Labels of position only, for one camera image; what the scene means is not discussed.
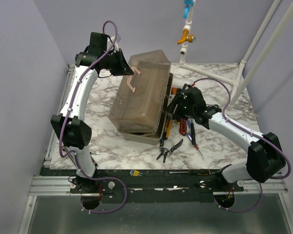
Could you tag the blue valve handle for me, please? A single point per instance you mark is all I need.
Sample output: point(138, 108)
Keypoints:
point(188, 4)

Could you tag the grey black wire stripper pliers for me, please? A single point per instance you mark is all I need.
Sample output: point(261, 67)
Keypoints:
point(165, 151)

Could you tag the blue handled screwdriver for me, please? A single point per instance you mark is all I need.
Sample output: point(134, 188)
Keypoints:
point(189, 123)

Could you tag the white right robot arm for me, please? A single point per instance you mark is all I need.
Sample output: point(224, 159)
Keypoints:
point(264, 154)

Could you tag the orange brass tap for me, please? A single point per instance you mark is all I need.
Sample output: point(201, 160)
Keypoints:
point(186, 37)

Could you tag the green tape measure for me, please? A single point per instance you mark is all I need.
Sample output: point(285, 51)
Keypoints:
point(217, 108)

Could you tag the yellow black screwdriver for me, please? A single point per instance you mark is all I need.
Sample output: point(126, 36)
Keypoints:
point(168, 122)

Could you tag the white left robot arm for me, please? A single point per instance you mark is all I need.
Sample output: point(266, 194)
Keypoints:
point(73, 133)

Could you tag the white PVC pipe frame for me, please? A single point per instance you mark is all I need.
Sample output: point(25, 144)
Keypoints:
point(239, 84)

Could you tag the translucent grey-brown toolbox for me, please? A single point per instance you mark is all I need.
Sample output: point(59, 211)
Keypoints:
point(137, 111)

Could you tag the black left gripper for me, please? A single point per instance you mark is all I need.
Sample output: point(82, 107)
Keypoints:
point(122, 68)

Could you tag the yellow hex key set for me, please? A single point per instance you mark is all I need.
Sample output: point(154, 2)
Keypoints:
point(135, 173)

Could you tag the black metal base rail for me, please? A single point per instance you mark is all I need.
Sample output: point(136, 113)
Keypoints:
point(149, 186)

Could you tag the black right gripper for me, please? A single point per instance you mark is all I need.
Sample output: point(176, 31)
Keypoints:
point(172, 107)

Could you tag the red black utility knife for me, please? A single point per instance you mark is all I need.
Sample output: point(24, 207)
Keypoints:
point(183, 127)

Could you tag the blue red screwdriver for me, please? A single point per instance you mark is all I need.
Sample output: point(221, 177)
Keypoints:
point(196, 146)

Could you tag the aluminium extrusion frame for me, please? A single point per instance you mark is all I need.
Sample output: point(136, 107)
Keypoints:
point(51, 185)

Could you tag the black-handled claw hammer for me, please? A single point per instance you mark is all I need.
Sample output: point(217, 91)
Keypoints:
point(192, 132)

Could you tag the yellow black utility knife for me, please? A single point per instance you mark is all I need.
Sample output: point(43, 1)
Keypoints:
point(167, 129)

